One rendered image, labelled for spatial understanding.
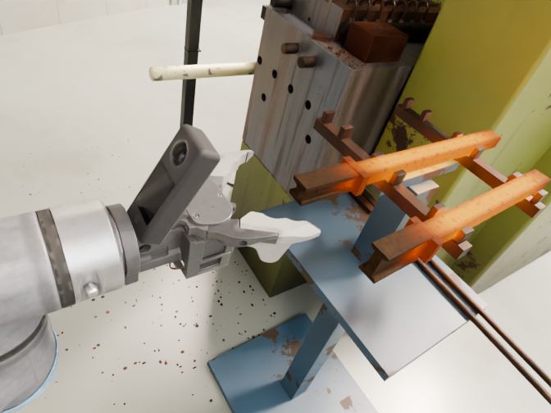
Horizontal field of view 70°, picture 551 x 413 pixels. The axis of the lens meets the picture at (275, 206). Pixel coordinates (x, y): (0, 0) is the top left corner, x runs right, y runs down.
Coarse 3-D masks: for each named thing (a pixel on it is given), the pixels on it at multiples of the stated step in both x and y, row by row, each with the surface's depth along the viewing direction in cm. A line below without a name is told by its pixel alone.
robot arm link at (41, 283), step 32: (0, 224) 32; (32, 224) 32; (0, 256) 30; (32, 256) 31; (64, 256) 32; (0, 288) 30; (32, 288) 31; (64, 288) 32; (0, 320) 31; (32, 320) 35; (0, 352) 33
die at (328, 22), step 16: (304, 0) 105; (320, 0) 100; (336, 0) 97; (352, 0) 100; (384, 0) 106; (304, 16) 106; (320, 16) 101; (336, 16) 97; (368, 16) 100; (384, 16) 103; (400, 16) 106; (416, 16) 109; (432, 16) 113; (336, 32) 98
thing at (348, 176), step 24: (432, 144) 64; (456, 144) 66; (480, 144) 69; (336, 168) 53; (360, 168) 54; (384, 168) 56; (408, 168) 60; (312, 192) 51; (336, 192) 53; (360, 192) 54
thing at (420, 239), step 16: (528, 176) 63; (544, 176) 65; (496, 192) 58; (512, 192) 59; (528, 192) 60; (464, 208) 53; (480, 208) 54; (496, 208) 55; (416, 224) 47; (432, 224) 49; (448, 224) 50; (464, 224) 51; (384, 240) 43; (400, 240) 44; (416, 240) 45; (432, 240) 46; (448, 240) 51; (384, 256) 42; (400, 256) 46; (416, 256) 48; (432, 256) 48; (368, 272) 44; (384, 272) 45
